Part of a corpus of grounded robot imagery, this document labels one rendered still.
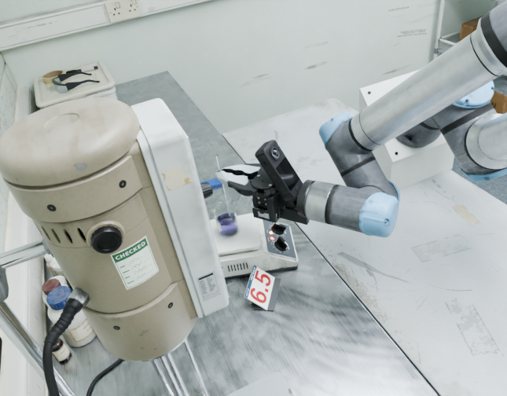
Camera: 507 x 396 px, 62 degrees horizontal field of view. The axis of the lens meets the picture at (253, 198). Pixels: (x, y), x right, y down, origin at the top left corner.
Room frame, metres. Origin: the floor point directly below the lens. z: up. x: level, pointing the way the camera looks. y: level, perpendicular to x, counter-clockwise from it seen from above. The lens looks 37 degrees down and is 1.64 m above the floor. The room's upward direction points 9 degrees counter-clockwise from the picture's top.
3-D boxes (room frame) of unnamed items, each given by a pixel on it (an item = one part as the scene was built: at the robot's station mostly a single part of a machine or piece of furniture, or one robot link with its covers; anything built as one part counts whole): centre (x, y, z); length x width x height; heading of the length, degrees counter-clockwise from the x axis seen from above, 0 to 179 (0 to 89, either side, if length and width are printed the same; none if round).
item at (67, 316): (0.22, 0.16, 1.38); 0.03 x 0.01 x 0.01; 164
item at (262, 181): (0.66, -0.06, 1.13); 0.12 x 0.08 x 0.09; 54
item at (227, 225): (0.75, 0.07, 1.02); 0.06 x 0.05 x 0.08; 156
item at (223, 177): (0.70, 0.04, 1.14); 0.09 x 0.03 x 0.06; 55
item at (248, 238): (0.74, 0.06, 0.98); 0.12 x 0.12 x 0.01; 89
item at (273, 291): (0.62, 0.01, 0.92); 0.09 x 0.06 x 0.04; 161
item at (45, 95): (1.80, 0.67, 0.97); 0.37 x 0.31 x 0.14; 20
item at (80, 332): (0.59, 0.41, 0.96); 0.07 x 0.07 x 0.13
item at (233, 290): (0.63, 0.09, 0.91); 0.06 x 0.06 x 0.02
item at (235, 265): (0.74, 0.03, 0.94); 0.22 x 0.13 x 0.08; 89
